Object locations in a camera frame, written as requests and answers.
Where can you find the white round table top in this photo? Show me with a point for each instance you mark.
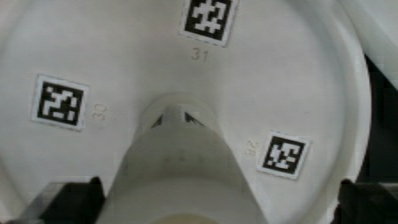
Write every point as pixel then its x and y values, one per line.
pixel 250 59

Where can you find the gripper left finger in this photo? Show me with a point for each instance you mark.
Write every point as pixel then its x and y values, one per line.
pixel 65 204

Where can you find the white L-shaped fence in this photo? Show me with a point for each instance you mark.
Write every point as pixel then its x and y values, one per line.
pixel 373 16

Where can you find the white table leg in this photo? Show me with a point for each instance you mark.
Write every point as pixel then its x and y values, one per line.
pixel 179 184

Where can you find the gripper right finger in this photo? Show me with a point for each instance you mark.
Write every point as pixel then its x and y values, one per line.
pixel 366 203

